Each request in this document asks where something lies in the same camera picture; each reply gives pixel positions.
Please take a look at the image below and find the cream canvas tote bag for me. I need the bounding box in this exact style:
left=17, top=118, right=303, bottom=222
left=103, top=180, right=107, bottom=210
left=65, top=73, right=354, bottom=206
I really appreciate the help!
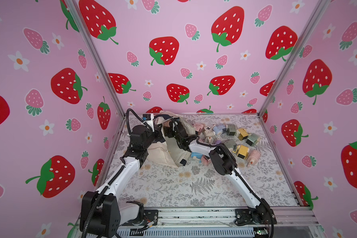
left=147, top=111, right=197, bottom=169

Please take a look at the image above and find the blue pink pencil sharpener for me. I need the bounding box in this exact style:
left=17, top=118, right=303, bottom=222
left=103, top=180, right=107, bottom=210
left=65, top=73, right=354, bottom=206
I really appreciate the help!
left=190, top=152, right=203, bottom=160

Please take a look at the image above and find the yellow pencil sharpener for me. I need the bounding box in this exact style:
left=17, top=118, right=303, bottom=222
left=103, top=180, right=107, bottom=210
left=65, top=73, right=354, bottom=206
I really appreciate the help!
left=233, top=145, right=250, bottom=160
left=237, top=128, right=249, bottom=141

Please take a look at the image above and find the light blue pencil sharpener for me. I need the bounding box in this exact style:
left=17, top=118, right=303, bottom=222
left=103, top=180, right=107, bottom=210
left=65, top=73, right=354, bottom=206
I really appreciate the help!
left=212, top=124, right=227, bottom=135

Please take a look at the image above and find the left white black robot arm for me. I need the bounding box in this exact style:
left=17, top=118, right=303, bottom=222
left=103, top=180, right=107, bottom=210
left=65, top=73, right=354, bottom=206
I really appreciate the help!
left=79, top=125, right=164, bottom=238

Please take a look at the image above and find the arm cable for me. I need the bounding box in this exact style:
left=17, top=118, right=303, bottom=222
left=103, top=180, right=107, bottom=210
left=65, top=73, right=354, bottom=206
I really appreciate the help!
left=165, top=117, right=276, bottom=238
left=78, top=107, right=151, bottom=238

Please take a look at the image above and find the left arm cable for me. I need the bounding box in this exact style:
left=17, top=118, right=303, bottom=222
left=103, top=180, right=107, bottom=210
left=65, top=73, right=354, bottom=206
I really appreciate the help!
left=78, top=107, right=151, bottom=238

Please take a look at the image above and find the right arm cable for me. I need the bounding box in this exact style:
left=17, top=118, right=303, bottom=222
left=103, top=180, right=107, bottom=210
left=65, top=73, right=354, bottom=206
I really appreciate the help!
left=165, top=117, right=276, bottom=238

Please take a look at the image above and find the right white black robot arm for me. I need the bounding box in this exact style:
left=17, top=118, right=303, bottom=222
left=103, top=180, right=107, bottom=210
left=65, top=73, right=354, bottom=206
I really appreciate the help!
left=168, top=119, right=275, bottom=225

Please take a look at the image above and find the grey green pencil sharpener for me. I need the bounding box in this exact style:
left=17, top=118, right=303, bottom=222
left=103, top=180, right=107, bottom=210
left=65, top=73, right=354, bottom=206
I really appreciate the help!
left=226, top=124, right=237, bottom=136

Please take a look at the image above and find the cream white pencil sharpener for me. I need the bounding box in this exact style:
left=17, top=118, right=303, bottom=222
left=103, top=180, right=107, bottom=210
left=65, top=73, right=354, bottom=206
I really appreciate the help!
left=203, top=127, right=216, bottom=137

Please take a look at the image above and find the pink round pencil sharpener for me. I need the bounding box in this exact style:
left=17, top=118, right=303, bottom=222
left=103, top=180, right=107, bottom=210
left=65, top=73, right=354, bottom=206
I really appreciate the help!
left=247, top=150, right=261, bottom=167

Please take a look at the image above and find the mint green pencil sharpener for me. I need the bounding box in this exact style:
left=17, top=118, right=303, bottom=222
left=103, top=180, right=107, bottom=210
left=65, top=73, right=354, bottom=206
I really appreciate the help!
left=246, top=133, right=260, bottom=147

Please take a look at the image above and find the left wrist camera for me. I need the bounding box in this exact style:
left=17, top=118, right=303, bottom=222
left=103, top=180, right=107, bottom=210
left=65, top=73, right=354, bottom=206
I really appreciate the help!
left=126, top=109, right=155, bottom=136

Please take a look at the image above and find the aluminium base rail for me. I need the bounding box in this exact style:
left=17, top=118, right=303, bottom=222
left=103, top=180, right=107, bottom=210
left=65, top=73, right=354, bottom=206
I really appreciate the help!
left=116, top=207, right=327, bottom=238

